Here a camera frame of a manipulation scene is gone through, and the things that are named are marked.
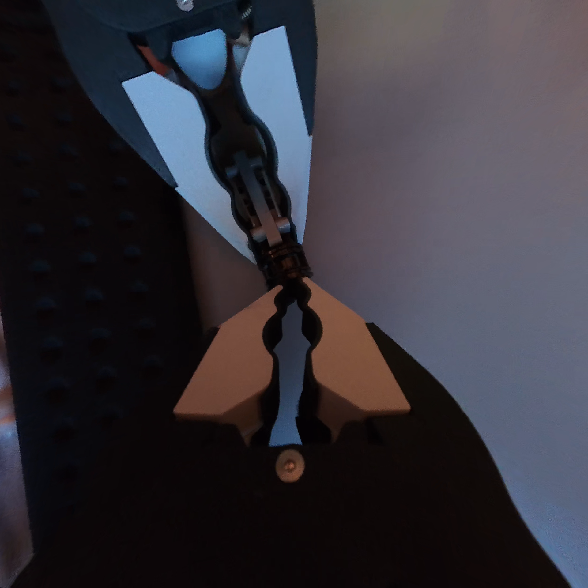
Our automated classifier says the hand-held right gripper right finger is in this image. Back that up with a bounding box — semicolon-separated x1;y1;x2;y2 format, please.
294;281;411;445

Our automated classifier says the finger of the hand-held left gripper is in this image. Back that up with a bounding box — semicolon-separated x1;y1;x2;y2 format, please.
121;71;258;265
236;25;314;247

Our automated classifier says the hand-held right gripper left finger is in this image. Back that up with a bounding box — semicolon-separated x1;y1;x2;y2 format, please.
174;284;286;446

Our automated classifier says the grey toy brick assembly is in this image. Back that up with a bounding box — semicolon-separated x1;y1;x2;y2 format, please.
225;152;292;249

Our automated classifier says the black toy wheel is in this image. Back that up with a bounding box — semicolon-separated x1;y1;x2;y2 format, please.
257;243;315;280

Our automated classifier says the grey desk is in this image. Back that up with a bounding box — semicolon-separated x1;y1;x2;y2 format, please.
181;0;588;588

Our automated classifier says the black perforated panel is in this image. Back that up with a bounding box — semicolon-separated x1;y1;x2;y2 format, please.
0;0;219;556

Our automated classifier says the pale pink cloth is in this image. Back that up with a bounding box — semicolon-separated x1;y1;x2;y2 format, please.
0;317;35;588

